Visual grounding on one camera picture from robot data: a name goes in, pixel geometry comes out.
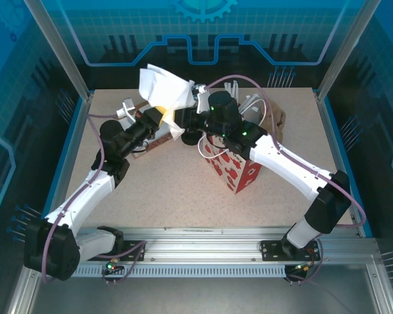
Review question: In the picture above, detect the aluminium frame post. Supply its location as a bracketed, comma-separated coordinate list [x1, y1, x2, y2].
[316, 0, 383, 101]
[22, 0, 94, 101]

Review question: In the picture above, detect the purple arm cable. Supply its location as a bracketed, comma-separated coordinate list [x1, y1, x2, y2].
[41, 111, 151, 285]
[205, 75, 367, 285]

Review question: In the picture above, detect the white red paper gift bag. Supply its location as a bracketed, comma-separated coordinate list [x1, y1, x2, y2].
[197, 97, 269, 195]

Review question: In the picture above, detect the aluminium mounting rail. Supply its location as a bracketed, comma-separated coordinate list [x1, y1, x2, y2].
[29, 226, 381, 266]

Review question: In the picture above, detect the thin white printed strip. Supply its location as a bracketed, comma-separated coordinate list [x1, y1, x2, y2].
[180, 228, 225, 234]

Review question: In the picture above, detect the black cup lid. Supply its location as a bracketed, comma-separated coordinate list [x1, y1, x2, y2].
[180, 130, 201, 147]

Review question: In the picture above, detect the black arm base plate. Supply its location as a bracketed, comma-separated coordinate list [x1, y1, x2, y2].
[116, 240, 147, 262]
[260, 240, 322, 262]

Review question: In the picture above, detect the slotted grey cable duct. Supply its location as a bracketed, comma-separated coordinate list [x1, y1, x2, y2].
[38, 264, 288, 279]

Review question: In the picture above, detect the small circuit board with LEDs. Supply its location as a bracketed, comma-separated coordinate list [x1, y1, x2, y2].
[293, 262, 314, 274]
[105, 260, 124, 275]

